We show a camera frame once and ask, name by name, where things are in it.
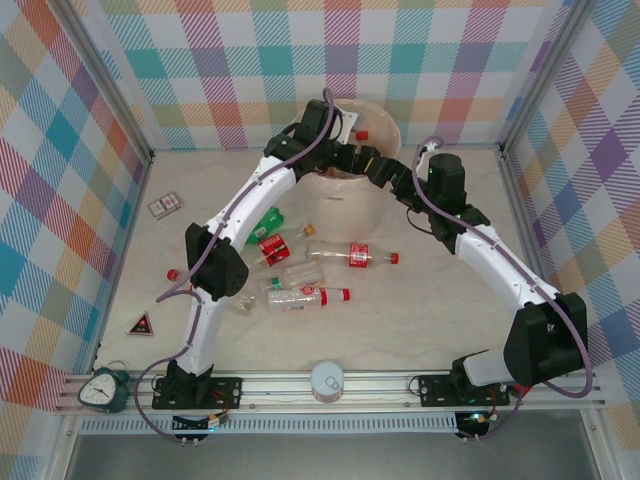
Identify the cream plastic waste bin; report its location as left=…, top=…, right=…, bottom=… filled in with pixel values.
left=297, top=98, right=403, bottom=242

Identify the red cap bottle brown residue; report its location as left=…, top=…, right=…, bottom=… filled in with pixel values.
left=305, top=242, right=401, bottom=271

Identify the crushed green plastic bottle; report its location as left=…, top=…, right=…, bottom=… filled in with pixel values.
left=244, top=207, right=286, bottom=246

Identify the yellow cap bottle red label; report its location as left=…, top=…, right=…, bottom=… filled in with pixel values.
left=248, top=224, right=318, bottom=269

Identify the clear bottle green label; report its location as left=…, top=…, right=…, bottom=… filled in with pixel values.
left=258, top=263, right=327, bottom=292

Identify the clear bottle red white label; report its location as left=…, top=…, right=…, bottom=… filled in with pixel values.
left=267, top=286, right=352, bottom=315

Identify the clear bottle red cap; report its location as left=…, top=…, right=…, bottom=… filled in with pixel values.
left=166, top=268, right=258, bottom=314

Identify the small red white card box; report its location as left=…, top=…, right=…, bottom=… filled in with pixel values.
left=147, top=192, right=184, bottom=221

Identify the power connector with green light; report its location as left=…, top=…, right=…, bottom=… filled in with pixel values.
left=172, top=413, right=231, bottom=432
left=457, top=410, right=494, bottom=441

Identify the red black triangular badge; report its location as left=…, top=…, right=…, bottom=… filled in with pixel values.
left=124, top=310, right=155, bottom=337

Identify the green alarm clock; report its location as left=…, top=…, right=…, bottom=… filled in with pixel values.
left=76, top=360, right=132, bottom=415

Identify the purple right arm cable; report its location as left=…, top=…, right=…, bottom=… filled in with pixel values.
left=412, top=135, right=601, bottom=444

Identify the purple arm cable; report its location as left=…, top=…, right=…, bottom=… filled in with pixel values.
left=133, top=88, right=337, bottom=444
left=412, top=135, right=601, bottom=444

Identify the aluminium corner frame post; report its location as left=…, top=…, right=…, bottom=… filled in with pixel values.
left=496, top=0, right=600, bottom=160
left=58, top=0, right=155, bottom=160

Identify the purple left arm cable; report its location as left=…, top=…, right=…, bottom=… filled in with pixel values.
left=133, top=88, right=337, bottom=444

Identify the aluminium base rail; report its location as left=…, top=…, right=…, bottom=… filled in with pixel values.
left=52, top=370, right=607, bottom=415

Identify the slotted grey cable duct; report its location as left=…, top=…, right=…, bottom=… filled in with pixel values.
left=78, top=412, right=460, bottom=436

